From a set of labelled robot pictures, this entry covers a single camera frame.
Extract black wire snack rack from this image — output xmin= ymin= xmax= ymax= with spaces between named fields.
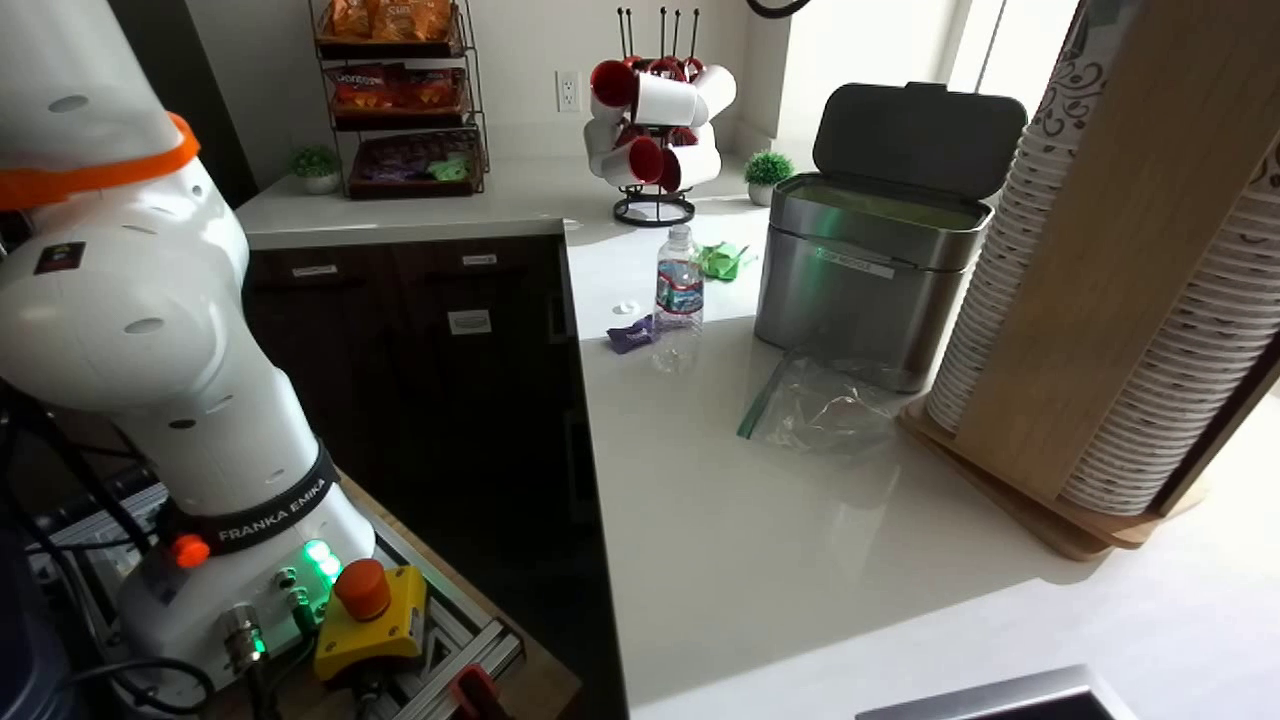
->
xmin=302 ymin=0 xmax=492 ymax=202

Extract dark countertop sink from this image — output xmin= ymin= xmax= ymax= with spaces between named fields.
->
xmin=846 ymin=664 xmax=1120 ymax=720

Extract stacked white paper cups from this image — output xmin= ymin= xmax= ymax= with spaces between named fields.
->
xmin=1056 ymin=134 xmax=1280 ymax=522
xmin=919 ymin=123 xmax=1072 ymax=439

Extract white wall outlet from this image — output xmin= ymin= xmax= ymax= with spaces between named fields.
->
xmin=546 ymin=64 xmax=588 ymax=120

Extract wooden platform board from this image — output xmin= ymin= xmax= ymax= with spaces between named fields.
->
xmin=328 ymin=462 xmax=588 ymax=720

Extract printed white paper cup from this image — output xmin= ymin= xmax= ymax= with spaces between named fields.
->
xmin=1033 ymin=0 xmax=1139 ymax=151

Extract yellow emergency stop button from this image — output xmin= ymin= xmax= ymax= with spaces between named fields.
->
xmin=307 ymin=557 xmax=434 ymax=689

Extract clear plastic water bottle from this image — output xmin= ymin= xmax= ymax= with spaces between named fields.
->
xmin=646 ymin=220 xmax=713 ymax=375

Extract green snack packet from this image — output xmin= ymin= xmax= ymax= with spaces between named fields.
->
xmin=424 ymin=151 xmax=474 ymax=188

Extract clear plastic zip bag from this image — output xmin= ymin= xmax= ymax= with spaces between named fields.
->
xmin=731 ymin=353 xmax=916 ymax=458

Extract black cable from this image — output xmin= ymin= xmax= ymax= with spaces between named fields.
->
xmin=70 ymin=649 xmax=220 ymax=720
xmin=0 ymin=378 xmax=166 ymax=545

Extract small potted green plant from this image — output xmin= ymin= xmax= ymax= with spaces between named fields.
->
xmin=284 ymin=141 xmax=349 ymax=201
xmin=738 ymin=143 xmax=801 ymax=211

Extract steel trash bin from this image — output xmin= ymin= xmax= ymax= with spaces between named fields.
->
xmin=749 ymin=75 xmax=1033 ymax=399

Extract purple crumpled wrapper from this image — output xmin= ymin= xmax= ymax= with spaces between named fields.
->
xmin=604 ymin=306 xmax=667 ymax=355

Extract dark blue container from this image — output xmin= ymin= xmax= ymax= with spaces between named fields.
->
xmin=0 ymin=521 xmax=81 ymax=720

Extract aluminium frame rails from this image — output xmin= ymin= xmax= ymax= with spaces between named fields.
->
xmin=357 ymin=521 xmax=526 ymax=720

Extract red snack packets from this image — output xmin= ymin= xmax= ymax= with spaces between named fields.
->
xmin=331 ymin=64 xmax=470 ymax=120

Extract wooden cup holder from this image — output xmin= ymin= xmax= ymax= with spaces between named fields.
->
xmin=891 ymin=0 xmax=1280 ymax=568

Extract white cabinet sticker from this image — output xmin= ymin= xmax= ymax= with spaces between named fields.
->
xmin=445 ymin=304 xmax=501 ymax=341

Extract black metal mug tree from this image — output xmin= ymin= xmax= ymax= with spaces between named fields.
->
xmin=608 ymin=4 xmax=708 ymax=230

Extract dark wooden cabinet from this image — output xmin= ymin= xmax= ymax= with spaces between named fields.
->
xmin=241 ymin=230 xmax=633 ymax=720

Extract orange snack packets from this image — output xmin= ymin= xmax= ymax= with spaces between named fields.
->
xmin=325 ymin=0 xmax=459 ymax=43

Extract white mug red inside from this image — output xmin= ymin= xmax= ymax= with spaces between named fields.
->
xmin=580 ymin=109 xmax=640 ymax=178
xmin=646 ymin=49 xmax=708 ymax=82
xmin=625 ymin=128 xmax=727 ymax=195
xmin=588 ymin=56 xmax=713 ymax=131
xmin=693 ymin=58 xmax=745 ymax=128

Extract white framed window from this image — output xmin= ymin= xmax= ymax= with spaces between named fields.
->
xmin=777 ymin=0 xmax=1072 ymax=151

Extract red clamp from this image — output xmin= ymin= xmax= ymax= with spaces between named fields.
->
xmin=447 ymin=659 xmax=507 ymax=720

